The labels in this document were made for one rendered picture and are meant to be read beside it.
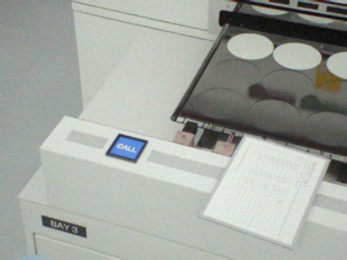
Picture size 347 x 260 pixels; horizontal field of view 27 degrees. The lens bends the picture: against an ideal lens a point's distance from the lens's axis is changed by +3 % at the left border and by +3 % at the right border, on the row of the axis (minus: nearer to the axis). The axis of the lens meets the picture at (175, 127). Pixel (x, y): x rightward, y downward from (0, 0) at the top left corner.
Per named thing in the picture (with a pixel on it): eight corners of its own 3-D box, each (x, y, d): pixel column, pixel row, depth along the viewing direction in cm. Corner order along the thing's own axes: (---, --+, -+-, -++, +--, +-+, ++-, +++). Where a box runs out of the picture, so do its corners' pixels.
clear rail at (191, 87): (225, 25, 162) (225, 20, 161) (231, 27, 162) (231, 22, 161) (169, 121, 135) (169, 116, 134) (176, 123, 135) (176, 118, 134)
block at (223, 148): (217, 151, 130) (218, 138, 128) (235, 155, 130) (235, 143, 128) (204, 179, 125) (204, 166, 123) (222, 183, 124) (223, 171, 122)
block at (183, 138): (177, 141, 132) (177, 128, 130) (194, 145, 132) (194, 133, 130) (163, 167, 127) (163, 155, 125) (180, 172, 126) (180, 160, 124)
